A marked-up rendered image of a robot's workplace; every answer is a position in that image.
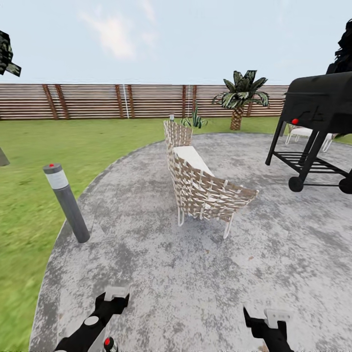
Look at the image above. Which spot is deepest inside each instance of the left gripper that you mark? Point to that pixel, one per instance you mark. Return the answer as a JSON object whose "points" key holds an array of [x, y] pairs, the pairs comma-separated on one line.
{"points": [[115, 306]]}

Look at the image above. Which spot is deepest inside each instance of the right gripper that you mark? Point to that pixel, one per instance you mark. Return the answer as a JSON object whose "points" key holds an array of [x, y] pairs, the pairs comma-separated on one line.
{"points": [[260, 330]]}

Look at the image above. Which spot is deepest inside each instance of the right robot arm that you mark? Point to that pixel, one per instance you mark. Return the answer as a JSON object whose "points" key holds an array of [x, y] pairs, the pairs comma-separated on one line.
{"points": [[272, 329]]}

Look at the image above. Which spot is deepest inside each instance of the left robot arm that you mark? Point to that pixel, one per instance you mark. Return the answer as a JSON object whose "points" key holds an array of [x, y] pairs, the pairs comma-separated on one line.
{"points": [[90, 336]]}

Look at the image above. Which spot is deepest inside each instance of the garden chair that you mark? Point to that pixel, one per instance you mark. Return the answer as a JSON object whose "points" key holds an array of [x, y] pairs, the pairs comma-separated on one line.
{"points": [[302, 131], [198, 191]]}

